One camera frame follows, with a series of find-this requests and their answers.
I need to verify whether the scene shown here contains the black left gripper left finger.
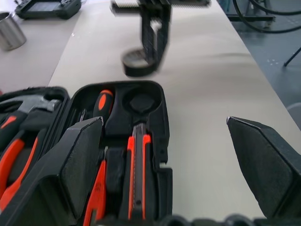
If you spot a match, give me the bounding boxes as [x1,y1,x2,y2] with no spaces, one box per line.
[0,116,105,226]

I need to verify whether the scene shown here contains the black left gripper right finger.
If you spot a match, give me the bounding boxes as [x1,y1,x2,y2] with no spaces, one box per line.
[226,116,301,219]

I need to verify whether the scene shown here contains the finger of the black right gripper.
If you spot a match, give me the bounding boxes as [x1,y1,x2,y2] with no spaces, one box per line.
[155,6,173,69]
[140,9,157,62]

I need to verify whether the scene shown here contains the black tape roll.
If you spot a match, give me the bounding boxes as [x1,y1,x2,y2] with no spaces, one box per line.
[120,48,163,77]

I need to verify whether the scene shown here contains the orange adjustable wrench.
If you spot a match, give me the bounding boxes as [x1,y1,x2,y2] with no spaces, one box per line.
[83,159,107,223]

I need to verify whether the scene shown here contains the orange black utility knife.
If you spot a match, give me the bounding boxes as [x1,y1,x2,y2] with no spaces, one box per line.
[127,124,151,221]

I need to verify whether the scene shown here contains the black orange handle screwdriver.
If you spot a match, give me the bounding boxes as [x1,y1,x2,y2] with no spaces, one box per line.
[92,89,114,121]

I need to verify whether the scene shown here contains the black tool case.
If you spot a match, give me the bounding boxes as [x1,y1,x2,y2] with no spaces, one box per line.
[0,80,174,226]

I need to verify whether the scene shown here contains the black handheld controller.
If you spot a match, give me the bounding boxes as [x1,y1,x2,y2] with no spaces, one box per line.
[15,0,82,20]

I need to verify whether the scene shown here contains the black stand leg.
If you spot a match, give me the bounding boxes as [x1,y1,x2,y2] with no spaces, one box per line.
[283,46,301,67]

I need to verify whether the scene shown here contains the stainless steel cup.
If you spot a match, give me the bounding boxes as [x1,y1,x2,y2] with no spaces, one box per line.
[0,11,27,51]

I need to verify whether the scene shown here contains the orange handle pliers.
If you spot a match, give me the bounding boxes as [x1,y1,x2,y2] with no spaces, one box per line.
[0,136,40,210]

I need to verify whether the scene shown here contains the black cable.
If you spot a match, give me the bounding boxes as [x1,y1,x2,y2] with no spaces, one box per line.
[235,0,301,33]
[249,0,278,15]

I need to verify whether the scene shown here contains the black metal cart frame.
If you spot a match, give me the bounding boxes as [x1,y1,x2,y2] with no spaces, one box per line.
[226,13,276,29]

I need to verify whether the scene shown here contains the steel hammer with black handle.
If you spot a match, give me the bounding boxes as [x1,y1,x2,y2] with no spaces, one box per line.
[0,98,63,136]

